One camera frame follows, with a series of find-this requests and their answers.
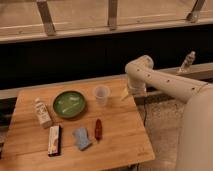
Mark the right metal window bracket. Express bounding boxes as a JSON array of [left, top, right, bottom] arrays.
[[186, 0, 205, 23]]

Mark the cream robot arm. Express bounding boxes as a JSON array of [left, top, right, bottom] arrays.
[[121, 55, 213, 171]]

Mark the clear plastic cup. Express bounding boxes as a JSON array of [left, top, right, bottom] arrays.
[[93, 85, 110, 106]]

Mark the black and white box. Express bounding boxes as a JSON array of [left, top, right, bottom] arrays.
[[48, 125, 61, 157]]

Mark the blue sponge cloth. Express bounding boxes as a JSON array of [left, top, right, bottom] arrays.
[[73, 127, 91, 151]]

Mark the middle metal window bracket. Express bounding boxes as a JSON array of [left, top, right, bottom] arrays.
[[108, 0, 118, 30]]

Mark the clear bottle on ledge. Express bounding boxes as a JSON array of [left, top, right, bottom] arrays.
[[178, 51, 195, 73]]

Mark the left metal window bracket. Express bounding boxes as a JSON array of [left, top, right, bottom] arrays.
[[36, 0, 56, 36]]

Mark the white lotion bottle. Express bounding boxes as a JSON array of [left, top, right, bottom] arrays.
[[35, 98, 53, 129]]

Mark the metal window bracket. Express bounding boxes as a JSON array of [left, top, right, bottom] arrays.
[[186, 0, 205, 23], [108, 0, 118, 30], [36, 0, 56, 36]]

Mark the red pepper toy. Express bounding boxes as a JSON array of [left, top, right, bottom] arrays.
[[95, 119, 102, 141]]

